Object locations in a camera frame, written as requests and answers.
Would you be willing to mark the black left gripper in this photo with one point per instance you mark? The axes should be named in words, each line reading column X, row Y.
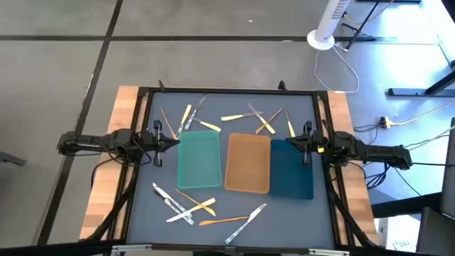
column 158, row 142

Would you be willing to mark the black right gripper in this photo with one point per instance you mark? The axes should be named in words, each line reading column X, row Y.
column 308, row 142

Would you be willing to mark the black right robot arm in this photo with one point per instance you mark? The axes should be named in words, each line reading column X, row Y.
column 373, row 151

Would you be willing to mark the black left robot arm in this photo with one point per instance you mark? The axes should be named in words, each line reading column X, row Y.
column 89, row 142

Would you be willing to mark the blue plastic bin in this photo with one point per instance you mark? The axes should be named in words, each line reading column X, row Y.
column 291, row 177

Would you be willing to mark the teal plastic bin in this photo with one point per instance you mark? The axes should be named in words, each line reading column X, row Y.
column 199, row 167

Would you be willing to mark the orange plastic bin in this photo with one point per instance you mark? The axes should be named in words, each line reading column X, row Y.
column 247, row 167

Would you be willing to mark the grey-blue table mat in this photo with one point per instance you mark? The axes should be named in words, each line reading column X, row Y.
column 284, row 220

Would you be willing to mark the yellow power strip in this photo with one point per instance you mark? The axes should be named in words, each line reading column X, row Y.
column 384, row 122

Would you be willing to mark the black desk foot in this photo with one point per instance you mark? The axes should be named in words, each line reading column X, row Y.
column 409, row 92
column 398, row 208

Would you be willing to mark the white tower fan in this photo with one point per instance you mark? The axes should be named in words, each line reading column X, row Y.
column 328, row 25

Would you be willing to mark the black tripod stand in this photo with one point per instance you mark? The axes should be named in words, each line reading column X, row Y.
column 359, row 30

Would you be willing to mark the white cardboard box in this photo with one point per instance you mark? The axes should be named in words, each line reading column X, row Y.
column 400, row 234

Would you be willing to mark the grey chair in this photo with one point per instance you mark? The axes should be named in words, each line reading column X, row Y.
column 448, row 185

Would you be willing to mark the black support beam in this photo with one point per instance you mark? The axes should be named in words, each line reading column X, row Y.
column 53, row 249

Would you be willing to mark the dark furniture leg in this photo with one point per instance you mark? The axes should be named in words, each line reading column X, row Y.
column 10, row 158

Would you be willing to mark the black aluminium table frame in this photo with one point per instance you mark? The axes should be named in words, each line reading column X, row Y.
column 231, row 90

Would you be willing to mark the silver metal bracket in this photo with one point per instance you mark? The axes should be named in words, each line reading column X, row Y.
column 328, row 252
column 131, row 247

